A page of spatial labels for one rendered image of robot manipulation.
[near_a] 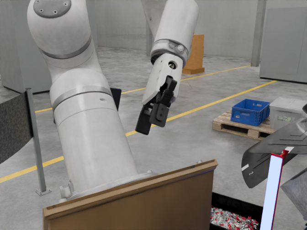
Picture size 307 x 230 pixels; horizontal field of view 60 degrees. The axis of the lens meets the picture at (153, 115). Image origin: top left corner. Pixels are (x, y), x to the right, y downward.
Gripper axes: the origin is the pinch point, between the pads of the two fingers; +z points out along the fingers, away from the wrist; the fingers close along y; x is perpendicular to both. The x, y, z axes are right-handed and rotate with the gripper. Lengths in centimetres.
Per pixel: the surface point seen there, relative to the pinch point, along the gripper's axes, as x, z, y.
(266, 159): -50, -10, 23
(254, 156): -50, -12, 29
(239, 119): -197, -133, 254
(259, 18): -476, -731, 631
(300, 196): -50, 2, 8
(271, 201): -28.9, 8.0, -4.5
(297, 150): -33.7, -4.8, -5.4
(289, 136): -36.9, -10.2, 0.4
